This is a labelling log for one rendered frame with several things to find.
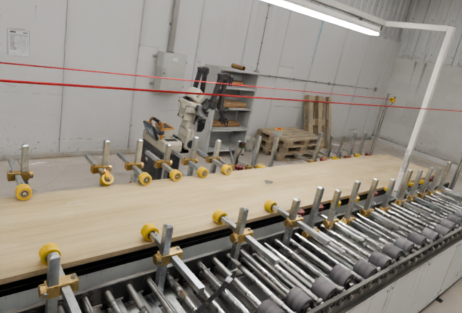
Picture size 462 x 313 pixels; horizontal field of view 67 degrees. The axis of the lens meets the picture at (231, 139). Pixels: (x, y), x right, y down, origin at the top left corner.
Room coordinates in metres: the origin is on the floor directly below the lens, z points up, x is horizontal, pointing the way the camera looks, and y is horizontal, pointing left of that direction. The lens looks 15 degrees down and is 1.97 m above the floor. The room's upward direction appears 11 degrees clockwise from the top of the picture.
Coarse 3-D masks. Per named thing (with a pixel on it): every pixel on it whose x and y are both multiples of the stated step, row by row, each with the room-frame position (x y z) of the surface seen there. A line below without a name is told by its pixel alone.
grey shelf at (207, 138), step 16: (208, 64) 5.98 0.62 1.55; (208, 80) 5.83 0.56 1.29; (240, 80) 6.53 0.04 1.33; (256, 80) 6.26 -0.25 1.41; (208, 96) 5.78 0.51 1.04; (240, 112) 6.46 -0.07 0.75; (208, 128) 5.67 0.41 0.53; (224, 128) 5.95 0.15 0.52; (240, 128) 6.18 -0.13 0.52; (208, 144) 5.66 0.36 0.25; (224, 144) 6.23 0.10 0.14
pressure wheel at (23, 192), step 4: (20, 184) 1.78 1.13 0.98; (24, 184) 1.79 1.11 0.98; (16, 188) 1.76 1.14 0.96; (20, 188) 1.74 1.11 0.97; (24, 188) 1.75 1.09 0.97; (28, 188) 1.77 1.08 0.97; (16, 192) 1.73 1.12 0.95; (20, 192) 1.74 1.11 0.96; (24, 192) 1.76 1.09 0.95; (28, 192) 1.77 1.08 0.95; (16, 196) 1.73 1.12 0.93; (20, 196) 1.74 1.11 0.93; (24, 196) 1.76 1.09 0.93; (28, 196) 1.77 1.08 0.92
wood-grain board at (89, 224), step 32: (352, 160) 4.00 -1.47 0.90; (384, 160) 4.31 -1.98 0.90; (64, 192) 1.93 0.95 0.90; (96, 192) 2.01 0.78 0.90; (128, 192) 2.10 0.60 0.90; (160, 192) 2.19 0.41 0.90; (192, 192) 2.29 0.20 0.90; (224, 192) 2.39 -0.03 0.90; (256, 192) 2.51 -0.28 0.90; (288, 192) 2.63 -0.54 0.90; (0, 224) 1.49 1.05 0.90; (32, 224) 1.55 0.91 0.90; (64, 224) 1.60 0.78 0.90; (96, 224) 1.66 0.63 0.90; (128, 224) 1.71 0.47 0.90; (160, 224) 1.78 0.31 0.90; (192, 224) 1.85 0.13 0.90; (224, 224) 1.92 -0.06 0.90; (0, 256) 1.28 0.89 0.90; (32, 256) 1.31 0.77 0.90; (64, 256) 1.35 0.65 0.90; (96, 256) 1.40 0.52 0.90
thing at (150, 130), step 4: (144, 120) 3.80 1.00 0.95; (144, 124) 3.78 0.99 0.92; (148, 124) 3.70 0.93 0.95; (152, 124) 3.89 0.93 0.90; (148, 128) 3.71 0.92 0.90; (152, 128) 3.62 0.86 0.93; (148, 132) 3.77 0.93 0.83; (152, 132) 3.67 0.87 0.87; (156, 132) 3.67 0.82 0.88; (160, 132) 3.63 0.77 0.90; (152, 136) 3.72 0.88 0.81; (156, 136) 3.65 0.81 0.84; (156, 140) 3.66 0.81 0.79
